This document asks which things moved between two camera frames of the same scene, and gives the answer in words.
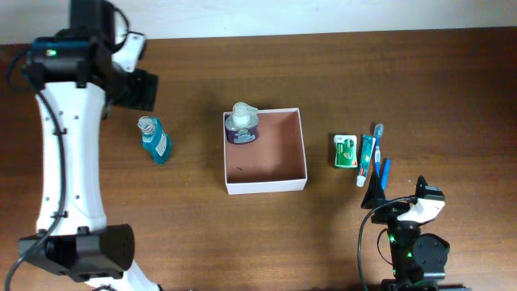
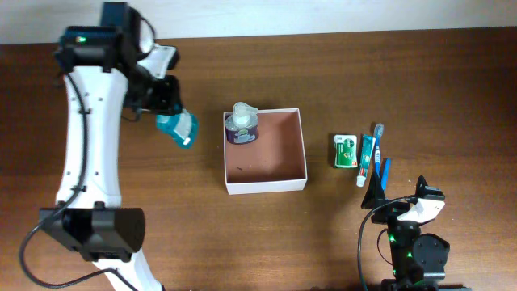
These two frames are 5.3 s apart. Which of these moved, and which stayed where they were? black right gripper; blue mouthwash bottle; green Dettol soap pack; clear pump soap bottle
Moved: blue mouthwash bottle
Stayed: green Dettol soap pack; black right gripper; clear pump soap bottle
